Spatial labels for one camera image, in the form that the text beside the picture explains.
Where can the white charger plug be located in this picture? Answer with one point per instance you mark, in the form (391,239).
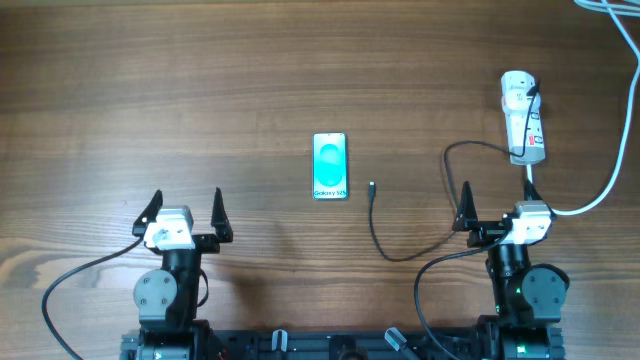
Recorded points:
(520,98)

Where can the white power strip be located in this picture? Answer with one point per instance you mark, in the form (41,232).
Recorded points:
(524,130)

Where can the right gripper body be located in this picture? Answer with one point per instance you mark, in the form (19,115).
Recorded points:
(487,232)

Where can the Galaxy S25 smartphone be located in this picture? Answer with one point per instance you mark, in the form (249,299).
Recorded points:
(330,166)

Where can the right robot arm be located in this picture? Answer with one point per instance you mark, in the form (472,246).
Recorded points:
(528,297)

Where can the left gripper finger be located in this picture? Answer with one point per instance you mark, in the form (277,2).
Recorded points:
(148,215)
(219,219)

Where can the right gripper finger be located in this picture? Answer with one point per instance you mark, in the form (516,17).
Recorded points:
(531,194)
(466,218)

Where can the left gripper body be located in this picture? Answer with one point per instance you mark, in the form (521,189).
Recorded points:
(203,244)

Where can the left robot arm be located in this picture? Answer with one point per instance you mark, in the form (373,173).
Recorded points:
(168,298)

